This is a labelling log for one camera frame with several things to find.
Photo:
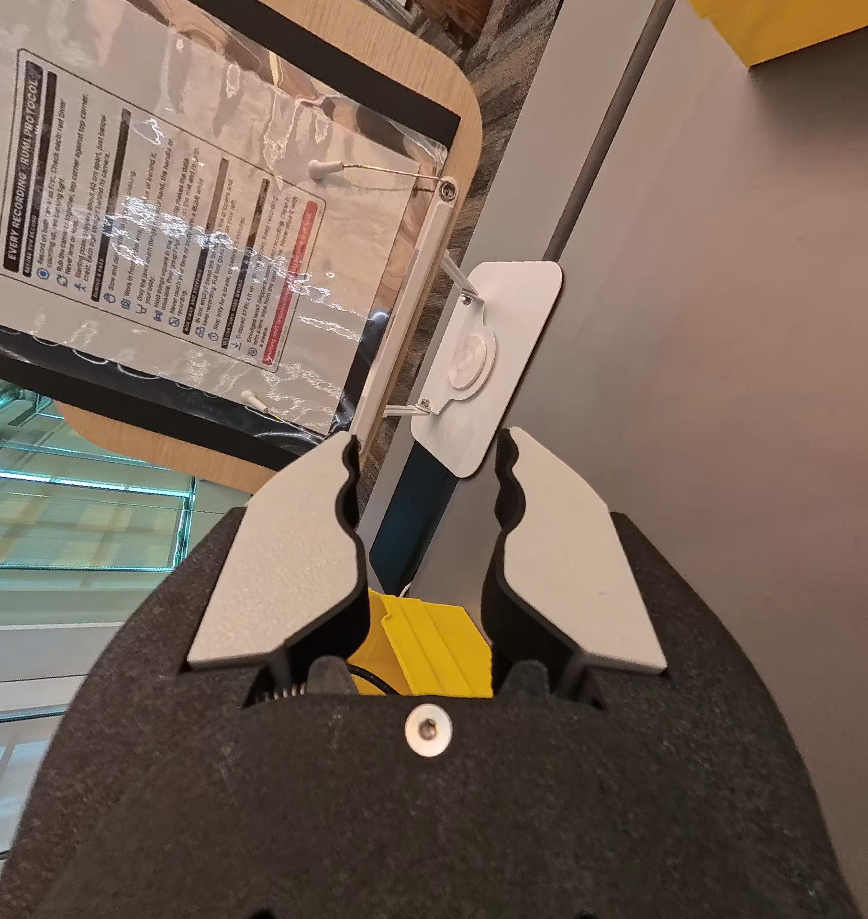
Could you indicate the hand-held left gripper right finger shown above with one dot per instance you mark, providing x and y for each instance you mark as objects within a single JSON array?
[{"x": 570, "y": 574}]

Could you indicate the white sign stand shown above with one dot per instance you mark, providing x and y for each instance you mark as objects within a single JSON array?
[{"x": 506, "y": 323}]

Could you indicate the grey metal rod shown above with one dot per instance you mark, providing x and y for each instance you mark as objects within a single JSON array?
[{"x": 610, "y": 129}]

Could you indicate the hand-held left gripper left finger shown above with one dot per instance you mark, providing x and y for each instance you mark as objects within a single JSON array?
[{"x": 276, "y": 574}]

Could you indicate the glass partition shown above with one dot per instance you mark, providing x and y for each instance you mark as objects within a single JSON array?
[{"x": 82, "y": 517}]

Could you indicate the instruction sheet in clear sleeve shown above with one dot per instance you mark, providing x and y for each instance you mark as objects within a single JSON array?
[{"x": 154, "y": 215}]

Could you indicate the yellow plastic bin with divider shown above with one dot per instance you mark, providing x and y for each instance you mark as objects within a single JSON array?
[{"x": 786, "y": 29}]

